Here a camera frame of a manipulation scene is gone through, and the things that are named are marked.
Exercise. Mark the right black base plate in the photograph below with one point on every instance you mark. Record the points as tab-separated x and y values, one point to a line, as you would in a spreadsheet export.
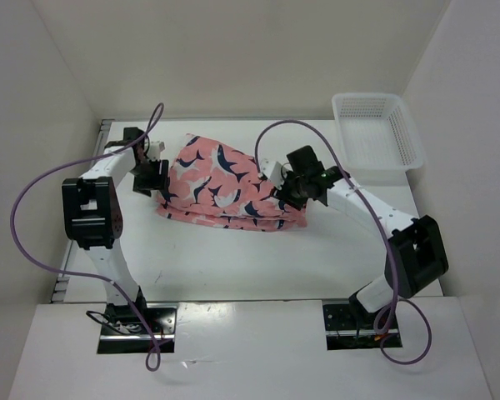
343	319

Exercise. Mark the aluminium table edge rail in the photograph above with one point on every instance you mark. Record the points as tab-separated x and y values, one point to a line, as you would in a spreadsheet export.
76	208

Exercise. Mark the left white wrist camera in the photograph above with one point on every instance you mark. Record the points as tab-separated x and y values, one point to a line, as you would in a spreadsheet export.
154	150

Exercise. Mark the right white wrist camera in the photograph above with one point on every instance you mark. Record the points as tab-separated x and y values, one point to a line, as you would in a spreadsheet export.
274	172

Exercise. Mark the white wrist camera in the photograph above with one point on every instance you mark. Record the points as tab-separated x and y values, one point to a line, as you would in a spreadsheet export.
274	172
154	150

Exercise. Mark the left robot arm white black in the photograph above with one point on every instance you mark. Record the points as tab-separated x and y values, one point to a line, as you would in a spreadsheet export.
93	218

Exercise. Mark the pink shark print shorts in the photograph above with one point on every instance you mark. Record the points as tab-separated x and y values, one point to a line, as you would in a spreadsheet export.
217	186

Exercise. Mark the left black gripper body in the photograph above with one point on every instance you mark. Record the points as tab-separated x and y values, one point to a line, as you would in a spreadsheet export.
147	176

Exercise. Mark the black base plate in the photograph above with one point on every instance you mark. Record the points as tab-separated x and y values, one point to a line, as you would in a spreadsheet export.
343	319
162	321

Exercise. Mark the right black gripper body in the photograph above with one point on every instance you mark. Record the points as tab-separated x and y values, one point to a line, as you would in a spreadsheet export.
292	192

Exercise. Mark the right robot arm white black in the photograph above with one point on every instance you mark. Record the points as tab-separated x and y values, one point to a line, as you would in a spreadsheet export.
415	253

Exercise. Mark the white plastic basket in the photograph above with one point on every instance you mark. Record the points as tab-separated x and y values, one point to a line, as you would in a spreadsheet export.
378	139

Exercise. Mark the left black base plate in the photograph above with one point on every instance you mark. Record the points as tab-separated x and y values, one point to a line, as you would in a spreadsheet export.
162	321

